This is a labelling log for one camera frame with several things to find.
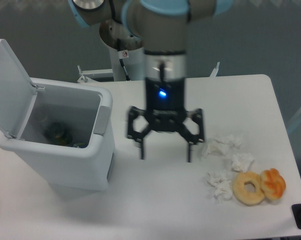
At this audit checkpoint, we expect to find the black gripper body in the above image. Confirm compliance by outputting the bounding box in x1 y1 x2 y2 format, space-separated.
143 78 188 133

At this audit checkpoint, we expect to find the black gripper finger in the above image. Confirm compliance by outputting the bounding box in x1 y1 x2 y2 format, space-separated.
126 105 154 161
179 108 206 163

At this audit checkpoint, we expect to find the clear plastic bottle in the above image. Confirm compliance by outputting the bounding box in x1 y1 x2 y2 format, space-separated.
44 121 73 146

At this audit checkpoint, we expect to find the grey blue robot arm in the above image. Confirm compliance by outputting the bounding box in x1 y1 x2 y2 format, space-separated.
69 0 233 146

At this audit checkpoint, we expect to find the white trash can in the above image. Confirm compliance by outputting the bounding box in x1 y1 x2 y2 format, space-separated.
0 78 115 191

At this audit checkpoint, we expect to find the white trash can lid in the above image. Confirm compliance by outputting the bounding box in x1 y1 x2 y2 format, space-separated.
0 39 38 139

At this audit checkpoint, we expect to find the crumpled white tissue upper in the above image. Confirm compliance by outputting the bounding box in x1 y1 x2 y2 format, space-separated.
198 134 244 160

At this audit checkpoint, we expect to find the crumpled white tissue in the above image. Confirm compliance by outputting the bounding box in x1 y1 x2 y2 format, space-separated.
198 134 244 160
231 153 255 173
206 170 233 204

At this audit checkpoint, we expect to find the crumpled white tissue middle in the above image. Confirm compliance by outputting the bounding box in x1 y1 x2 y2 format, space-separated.
231 153 255 173

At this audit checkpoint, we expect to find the crumpled white tissue lower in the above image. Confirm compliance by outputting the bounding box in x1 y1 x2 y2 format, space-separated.
206 170 233 204

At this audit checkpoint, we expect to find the orange twisted bread roll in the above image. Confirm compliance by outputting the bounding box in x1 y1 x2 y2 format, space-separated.
260 168 286 201

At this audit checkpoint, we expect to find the white table clamp bracket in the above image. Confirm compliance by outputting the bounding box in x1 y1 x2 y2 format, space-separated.
77 65 114 83

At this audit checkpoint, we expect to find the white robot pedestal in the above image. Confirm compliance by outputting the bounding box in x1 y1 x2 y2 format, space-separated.
99 19 145 82

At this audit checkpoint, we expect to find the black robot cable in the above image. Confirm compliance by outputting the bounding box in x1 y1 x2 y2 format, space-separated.
116 38 131 82

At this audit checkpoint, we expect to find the ring donut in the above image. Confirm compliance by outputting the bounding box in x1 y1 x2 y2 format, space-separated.
232 171 265 206

